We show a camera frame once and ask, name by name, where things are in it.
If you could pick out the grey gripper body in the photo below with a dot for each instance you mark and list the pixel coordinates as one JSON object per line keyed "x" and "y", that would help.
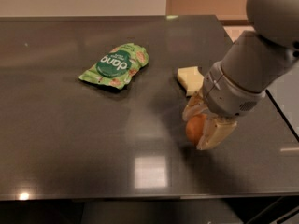
{"x": 229, "y": 94}

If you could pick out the green rice chip bag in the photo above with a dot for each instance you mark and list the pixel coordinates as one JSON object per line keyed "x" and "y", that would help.
{"x": 117, "y": 68}

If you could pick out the yellow sponge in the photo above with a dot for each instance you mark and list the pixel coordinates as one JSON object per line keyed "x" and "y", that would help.
{"x": 190, "y": 79}

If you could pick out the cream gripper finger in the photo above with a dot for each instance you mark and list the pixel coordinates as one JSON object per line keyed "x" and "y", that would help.
{"x": 216, "y": 129}
{"x": 195, "y": 106}

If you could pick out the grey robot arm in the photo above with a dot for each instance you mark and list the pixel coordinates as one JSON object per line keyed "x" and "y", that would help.
{"x": 237, "y": 83}

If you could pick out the orange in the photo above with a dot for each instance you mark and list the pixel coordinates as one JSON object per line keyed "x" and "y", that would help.
{"x": 195, "y": 127}

